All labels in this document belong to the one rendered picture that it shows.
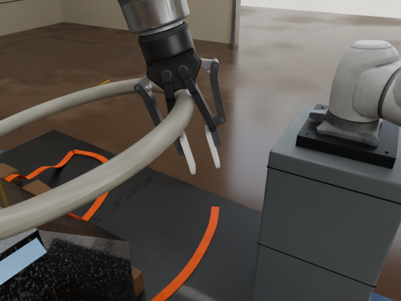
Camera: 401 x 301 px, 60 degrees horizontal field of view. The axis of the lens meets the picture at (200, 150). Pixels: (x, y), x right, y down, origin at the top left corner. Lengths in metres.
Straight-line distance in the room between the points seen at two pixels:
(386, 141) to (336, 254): 0.39
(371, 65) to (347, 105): 0.13
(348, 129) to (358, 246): 0.37
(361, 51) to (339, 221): 0.50
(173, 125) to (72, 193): 0.15
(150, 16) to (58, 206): 0.26
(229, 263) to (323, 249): 0.64
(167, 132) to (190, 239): 1.46
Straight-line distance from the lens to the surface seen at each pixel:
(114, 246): 1.03
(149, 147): 0.41
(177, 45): 0.49
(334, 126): 1.15
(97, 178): 0.38
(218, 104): 0.53
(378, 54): 1.07
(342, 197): 1.11
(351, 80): 1.08
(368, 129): 1.15
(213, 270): 1.74
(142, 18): 0.48
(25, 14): 7.25
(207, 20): 5.73
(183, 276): 1.71
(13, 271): 0.82
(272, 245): 1.32
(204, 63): 0.52
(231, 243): 1.86
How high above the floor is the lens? 1.35
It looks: 31 degrees down
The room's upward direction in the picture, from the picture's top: straight up
